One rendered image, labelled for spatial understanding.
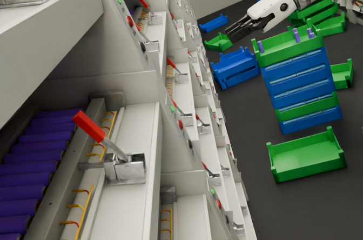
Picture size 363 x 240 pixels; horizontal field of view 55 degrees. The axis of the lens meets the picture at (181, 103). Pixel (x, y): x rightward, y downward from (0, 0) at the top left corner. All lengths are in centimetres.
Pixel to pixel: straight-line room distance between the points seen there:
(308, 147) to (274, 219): 44
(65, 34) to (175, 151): 31
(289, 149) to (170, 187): 122
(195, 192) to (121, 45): 28
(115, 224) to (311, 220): 118
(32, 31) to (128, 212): 18
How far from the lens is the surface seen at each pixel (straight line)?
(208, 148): 107
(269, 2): 89
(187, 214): 59
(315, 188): 157
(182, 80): 107
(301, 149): 177
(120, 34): 50
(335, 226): 143
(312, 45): 171
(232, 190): 120
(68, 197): 35
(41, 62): 27
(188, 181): 61
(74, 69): 53
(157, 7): 120
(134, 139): 44
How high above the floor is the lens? 108
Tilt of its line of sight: 24 degrees down
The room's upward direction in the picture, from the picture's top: 25 degrees counter-clockwise
